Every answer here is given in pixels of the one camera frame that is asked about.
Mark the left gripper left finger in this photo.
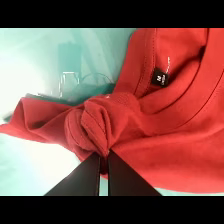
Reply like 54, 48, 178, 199
44, 152, 101, 197

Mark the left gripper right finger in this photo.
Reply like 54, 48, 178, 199
106, 149, 163, 197

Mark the red T-shirt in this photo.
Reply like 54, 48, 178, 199
0, 27, 224, 194

